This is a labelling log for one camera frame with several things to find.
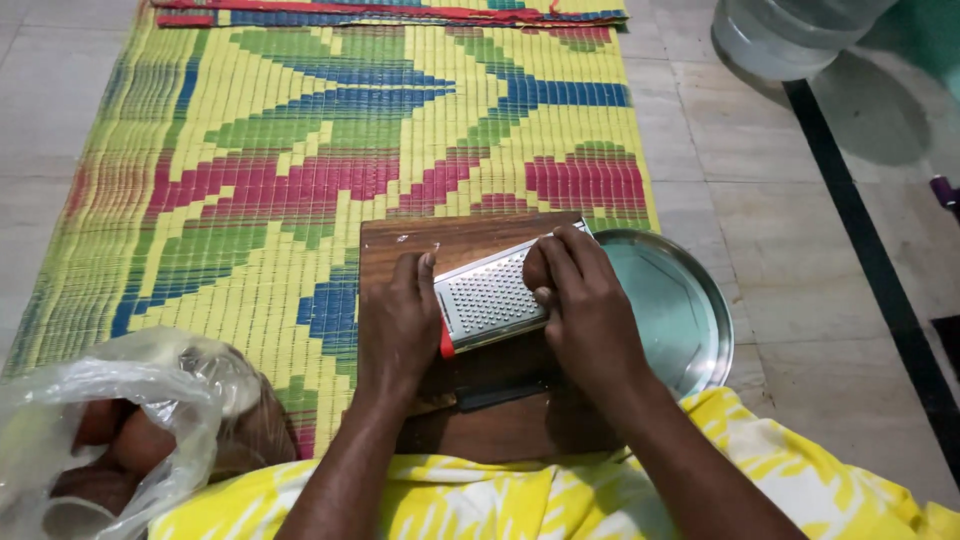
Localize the small purple object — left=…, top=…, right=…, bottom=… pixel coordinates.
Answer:
left=929, top=174, right=960, bottom=223

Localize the person's right hand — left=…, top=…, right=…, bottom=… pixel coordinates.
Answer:
left=522, top=225, right=663, bottom=411

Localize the brown potato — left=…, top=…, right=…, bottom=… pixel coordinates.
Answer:
left=111, top=408, right=178, bottom=475
left=49, top=466, right=142, bottom=520
left=72, top=399, right=130, bottom=453

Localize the round steel plate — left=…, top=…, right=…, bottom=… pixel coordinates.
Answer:
left=592, top=228, right=735, bottom=402

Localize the brown coconut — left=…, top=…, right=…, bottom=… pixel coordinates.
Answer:
left=210, top=372, right=299, bottom=483

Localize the metal grater with red base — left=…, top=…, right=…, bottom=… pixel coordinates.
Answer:
left=433, top=219, right=595, bottom=360

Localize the red blue folded mat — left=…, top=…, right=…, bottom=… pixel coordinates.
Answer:
left=150, top=0, right=630, bottom=30

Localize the brown wooden cutting board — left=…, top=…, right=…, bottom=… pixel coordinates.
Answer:
left=358, top=211, right=628, bottom=457

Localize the colourful woven plastic mat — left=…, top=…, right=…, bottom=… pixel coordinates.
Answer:
left=0, top=0, right=662, bottom=460

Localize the person's left hand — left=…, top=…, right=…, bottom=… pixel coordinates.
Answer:
left=355, top=251, right=445, bottom=415

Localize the large clear water bottle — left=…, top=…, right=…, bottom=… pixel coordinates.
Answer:
left=710, top=0, right=901, bottom=83

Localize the black handled knife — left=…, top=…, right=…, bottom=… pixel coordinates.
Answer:
left=454, top=378, right=554, bottom=413

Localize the yellow white patterned garment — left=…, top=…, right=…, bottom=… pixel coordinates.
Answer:
left=147, top=386, right=960, bottom=540

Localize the clear plastic bag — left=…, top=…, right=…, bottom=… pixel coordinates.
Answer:
left=0, top=326, right=264, bottom=540

